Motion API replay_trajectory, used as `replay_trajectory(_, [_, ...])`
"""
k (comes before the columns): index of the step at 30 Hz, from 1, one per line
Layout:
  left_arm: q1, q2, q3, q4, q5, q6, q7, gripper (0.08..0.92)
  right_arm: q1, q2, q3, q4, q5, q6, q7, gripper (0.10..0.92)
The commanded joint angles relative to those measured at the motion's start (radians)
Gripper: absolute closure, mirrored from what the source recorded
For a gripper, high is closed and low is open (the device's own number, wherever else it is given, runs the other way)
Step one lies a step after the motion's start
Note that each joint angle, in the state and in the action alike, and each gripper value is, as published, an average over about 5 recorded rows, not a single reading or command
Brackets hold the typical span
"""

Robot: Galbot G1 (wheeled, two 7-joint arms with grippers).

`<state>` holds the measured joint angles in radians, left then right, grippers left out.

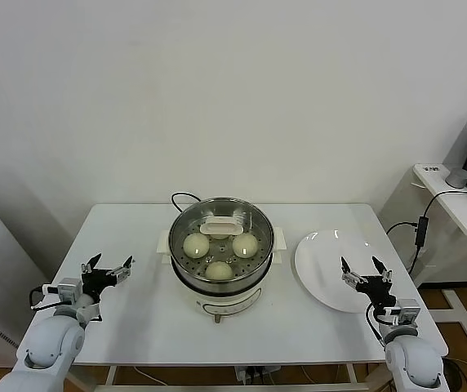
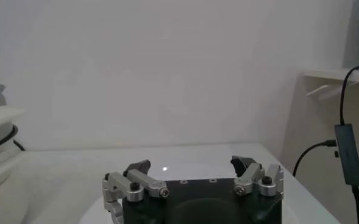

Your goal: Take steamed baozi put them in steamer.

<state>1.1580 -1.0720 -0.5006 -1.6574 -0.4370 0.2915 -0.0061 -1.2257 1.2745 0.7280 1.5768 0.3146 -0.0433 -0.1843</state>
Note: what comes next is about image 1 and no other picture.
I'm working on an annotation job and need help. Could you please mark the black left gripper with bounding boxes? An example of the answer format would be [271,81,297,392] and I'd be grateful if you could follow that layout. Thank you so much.
[80,252,135,305]

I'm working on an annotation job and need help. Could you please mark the cream electric cooker base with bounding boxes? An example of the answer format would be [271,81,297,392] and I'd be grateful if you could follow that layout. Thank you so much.
[158,251,286,326]

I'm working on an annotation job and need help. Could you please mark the white side table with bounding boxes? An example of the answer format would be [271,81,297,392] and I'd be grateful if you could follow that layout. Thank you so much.
[380,163,467,348]

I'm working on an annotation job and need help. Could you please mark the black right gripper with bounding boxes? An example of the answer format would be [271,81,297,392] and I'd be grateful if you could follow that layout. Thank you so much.
[340,256,398,316]

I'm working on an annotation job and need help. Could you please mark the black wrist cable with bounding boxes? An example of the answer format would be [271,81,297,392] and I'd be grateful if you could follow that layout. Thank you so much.
[365,304,388,349]
[29,285,61,314]

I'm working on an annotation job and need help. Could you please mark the thin white floor cable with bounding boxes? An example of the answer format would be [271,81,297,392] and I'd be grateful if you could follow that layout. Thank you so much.
[133,365,166,387]

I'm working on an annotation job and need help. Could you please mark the white power strip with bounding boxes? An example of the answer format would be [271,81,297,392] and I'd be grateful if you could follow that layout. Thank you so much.
[235,365,282,385]

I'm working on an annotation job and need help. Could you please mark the grey round puck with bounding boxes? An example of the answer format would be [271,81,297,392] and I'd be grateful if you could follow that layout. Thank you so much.
[444,167,467,189]

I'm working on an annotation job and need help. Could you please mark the black laptop charger cable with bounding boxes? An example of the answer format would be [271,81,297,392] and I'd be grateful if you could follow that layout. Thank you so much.
[386,189,467,277]

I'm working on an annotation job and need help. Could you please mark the perforated steel steamer basket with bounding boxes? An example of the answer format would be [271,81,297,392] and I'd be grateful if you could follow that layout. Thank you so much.
[158,197,288,287]

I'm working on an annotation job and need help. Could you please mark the black cooker power cord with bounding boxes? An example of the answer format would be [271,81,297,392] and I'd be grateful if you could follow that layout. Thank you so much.
[171,192,202,216]

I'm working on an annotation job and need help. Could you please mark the white round plate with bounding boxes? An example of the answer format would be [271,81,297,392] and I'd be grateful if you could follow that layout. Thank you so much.
[294,229,394,314]

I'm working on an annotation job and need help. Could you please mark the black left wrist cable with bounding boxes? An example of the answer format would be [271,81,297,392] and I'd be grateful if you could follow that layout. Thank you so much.
[29,285,61,314]

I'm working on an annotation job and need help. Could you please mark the glass lid with cream handle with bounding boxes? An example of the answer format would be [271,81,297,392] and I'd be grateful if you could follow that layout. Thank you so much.
[168,197,276,287]

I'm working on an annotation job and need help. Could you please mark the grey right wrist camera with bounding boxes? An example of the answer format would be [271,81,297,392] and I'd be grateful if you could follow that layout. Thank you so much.
[380,298,422,328]

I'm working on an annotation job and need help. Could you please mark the black floor cable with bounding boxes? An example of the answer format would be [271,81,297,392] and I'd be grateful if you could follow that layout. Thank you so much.
[441,358,467,392]

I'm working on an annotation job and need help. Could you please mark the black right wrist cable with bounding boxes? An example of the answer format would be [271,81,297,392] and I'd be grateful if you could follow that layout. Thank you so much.
[365,304,388,349]

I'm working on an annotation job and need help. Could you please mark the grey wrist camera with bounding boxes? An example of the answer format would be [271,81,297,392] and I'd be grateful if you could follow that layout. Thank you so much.
[41,277,84,308]
[380,298,422,328]

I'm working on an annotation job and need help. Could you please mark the white table leg frame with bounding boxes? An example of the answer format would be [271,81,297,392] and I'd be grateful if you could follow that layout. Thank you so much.
[69,361,422,392]

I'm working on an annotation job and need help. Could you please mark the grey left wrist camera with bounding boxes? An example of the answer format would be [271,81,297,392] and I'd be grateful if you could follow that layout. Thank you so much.
[41,277,84,308]

